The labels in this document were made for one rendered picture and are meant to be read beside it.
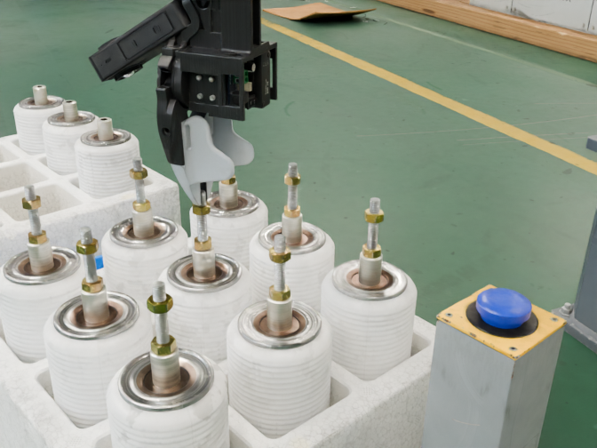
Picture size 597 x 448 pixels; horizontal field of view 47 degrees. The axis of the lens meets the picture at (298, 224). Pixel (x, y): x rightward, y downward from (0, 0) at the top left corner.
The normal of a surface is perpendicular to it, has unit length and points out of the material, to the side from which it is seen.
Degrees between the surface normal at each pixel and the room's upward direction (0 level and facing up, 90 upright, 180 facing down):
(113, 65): 87
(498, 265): 0
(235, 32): 90
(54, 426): 0
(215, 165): 91
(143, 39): 87
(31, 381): 0
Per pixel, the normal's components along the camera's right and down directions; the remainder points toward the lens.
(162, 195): 0.66, 0.34
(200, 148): -0.37, 0.42
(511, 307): 0.01, -0.90
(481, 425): -0.75, 0.29
